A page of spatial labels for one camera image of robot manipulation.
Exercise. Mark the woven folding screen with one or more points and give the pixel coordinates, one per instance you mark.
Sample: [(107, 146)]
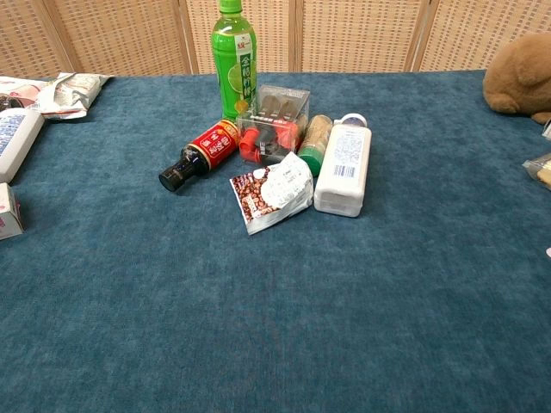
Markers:
[(129, 34)]

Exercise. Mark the white bottle blue cap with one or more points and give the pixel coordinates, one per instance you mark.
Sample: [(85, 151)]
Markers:
[(340, 172)]

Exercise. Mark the spice jar green cap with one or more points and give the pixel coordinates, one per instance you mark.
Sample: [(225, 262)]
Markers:
[(314, 137)]

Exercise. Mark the blue table cloth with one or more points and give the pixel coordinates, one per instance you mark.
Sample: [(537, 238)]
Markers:
[(275, 322)]

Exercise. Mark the white pink toothpaste box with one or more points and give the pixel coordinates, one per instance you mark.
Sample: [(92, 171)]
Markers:
[(8, 213)]

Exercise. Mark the clear box with red items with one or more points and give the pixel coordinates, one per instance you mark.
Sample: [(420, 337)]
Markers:
[(271, 129)]

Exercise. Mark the coffee bean print sachet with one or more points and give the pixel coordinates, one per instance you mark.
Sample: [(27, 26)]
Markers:
[(267, 198)]

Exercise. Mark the dark glass bottle red label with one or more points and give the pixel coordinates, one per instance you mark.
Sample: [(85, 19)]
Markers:
[(215, 146)]

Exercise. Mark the large white lotion bottle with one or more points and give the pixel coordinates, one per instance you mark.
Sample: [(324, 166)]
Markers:
[(17, 142)]

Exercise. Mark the white snack packet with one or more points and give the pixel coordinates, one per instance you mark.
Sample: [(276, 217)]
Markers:
[(73, 92)]

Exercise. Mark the green plastic drink bottle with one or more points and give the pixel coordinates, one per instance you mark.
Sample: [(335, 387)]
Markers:
[(232, 64)]

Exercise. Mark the pink wet wipes pack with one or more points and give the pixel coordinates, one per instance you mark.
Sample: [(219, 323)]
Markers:
[(17, 91)]

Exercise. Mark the brown plush toy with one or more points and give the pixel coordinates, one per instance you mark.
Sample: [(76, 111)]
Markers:
[(516, 81)]

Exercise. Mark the clear wrapped snack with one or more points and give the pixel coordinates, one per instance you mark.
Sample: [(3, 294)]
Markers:
[(540, 172)]

